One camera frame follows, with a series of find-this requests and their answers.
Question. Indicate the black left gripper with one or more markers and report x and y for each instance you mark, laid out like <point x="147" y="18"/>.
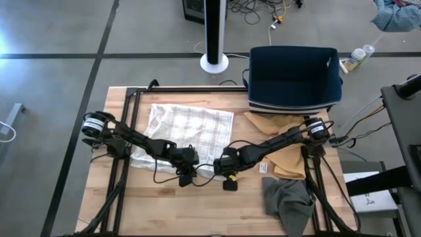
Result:
<point x="184" y="158"/>

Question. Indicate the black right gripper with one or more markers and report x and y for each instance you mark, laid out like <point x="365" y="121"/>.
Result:
<point x="230" y="159"/>

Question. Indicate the white checked towel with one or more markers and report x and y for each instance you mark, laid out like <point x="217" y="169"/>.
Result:
<point x="190" y="131"/>

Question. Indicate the yellow towel with white tags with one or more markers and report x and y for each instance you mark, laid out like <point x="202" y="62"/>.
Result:
<point x="286" y="161"/>

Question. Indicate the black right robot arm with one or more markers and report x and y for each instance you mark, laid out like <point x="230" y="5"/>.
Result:
<point x="279" y="140"/>

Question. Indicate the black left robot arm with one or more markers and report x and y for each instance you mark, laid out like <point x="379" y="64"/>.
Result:
<point x="131" y="135"/>

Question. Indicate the grey towel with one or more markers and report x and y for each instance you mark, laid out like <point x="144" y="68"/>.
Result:
<point x="289" y="204"/>

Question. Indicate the navy white striped fabric basket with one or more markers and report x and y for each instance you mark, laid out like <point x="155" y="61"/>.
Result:
<point x="292" y="75"/>

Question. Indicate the white black tower fan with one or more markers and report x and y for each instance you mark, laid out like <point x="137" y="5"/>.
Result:
<point x="213" y="33"/>

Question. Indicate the white paper sheet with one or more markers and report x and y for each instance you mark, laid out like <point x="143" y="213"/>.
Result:
<point x="371" y="194"/>

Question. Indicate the black floor box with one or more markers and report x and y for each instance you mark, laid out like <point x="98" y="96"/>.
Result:
<point x="194" y="10"/>

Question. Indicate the white wipes container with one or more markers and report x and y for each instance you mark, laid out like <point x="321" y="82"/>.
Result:
<point x="354" y="58"/>

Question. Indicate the clear plastic container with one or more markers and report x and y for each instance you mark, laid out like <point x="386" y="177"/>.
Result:
<point x="368" y="50"/>

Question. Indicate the dark grey desk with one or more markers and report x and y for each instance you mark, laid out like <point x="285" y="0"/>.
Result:
<point x="404" y="125"/>

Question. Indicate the blue crumpled cloth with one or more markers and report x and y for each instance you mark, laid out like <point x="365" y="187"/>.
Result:
<point x="394" y="16"/>

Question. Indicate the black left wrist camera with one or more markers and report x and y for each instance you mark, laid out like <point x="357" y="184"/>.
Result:
<point x="185" y="180"/>

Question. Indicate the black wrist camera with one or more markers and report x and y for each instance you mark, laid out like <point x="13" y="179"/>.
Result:
<point x="230" y="185"/>
<point x="185" y="180"/>

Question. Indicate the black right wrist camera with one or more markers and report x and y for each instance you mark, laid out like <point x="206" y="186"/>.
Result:
<point x="230" y="185"/>

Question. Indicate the black aluminium table frame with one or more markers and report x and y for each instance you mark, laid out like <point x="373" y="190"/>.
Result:
<point x="133" y="98"/>

